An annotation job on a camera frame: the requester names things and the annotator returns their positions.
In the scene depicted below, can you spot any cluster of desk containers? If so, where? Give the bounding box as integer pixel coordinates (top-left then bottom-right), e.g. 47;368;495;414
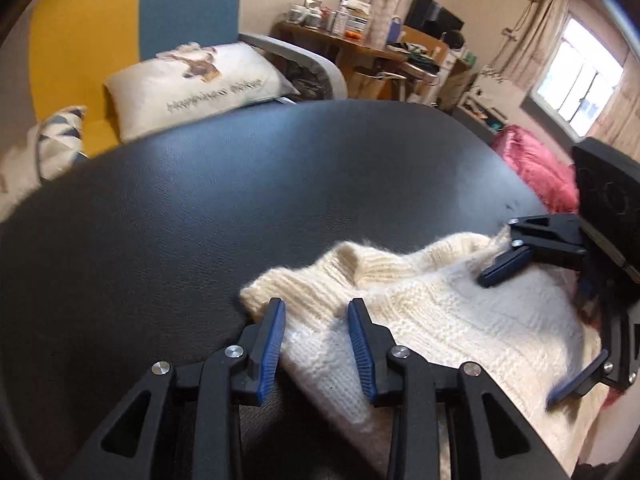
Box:
287;0;373;41

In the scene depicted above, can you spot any black monitor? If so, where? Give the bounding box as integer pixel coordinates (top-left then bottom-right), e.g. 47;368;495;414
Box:
404;0;465;36

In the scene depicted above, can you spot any deer print pillow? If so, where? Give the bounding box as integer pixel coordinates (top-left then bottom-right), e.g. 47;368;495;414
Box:
103;42;301;142

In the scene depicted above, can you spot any geometric print pillow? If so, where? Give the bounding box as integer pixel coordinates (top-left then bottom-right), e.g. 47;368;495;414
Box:
0;106;90;221

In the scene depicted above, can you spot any white knit sweater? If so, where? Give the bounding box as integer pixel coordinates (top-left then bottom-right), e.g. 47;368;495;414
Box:
240;225;608;480

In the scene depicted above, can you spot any window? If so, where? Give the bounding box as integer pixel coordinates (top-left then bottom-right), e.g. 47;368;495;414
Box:
532;15;626;138

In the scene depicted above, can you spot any wooden desk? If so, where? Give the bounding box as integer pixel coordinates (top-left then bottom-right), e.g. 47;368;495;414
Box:
274;20;441;101

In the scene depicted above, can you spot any grey yellow blue sofa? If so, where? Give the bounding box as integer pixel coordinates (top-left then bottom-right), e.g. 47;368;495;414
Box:
27;0;348;161

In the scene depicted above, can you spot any white cabinet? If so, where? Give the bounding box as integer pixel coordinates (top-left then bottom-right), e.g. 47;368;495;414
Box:
470;67;506;106

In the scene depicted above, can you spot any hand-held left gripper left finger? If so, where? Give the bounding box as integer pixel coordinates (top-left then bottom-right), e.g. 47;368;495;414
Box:
60;297;287;480

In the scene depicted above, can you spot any brown paper bag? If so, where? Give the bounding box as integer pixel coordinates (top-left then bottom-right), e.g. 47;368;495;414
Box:
350;67;396;101

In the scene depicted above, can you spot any beige patterned curtain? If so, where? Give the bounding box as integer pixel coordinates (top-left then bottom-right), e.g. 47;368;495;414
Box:
590;50;640;146
500;0;576;91

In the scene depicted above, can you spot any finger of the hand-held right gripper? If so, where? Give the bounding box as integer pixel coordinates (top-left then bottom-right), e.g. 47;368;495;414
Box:
545;304;640;411
477;212;589;289

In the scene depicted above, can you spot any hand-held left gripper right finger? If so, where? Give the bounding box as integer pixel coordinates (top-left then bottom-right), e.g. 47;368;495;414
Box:
347;297;571;480

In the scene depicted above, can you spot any pink blanket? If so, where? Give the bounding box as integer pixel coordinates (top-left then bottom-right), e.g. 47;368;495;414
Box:
492;125;581;213

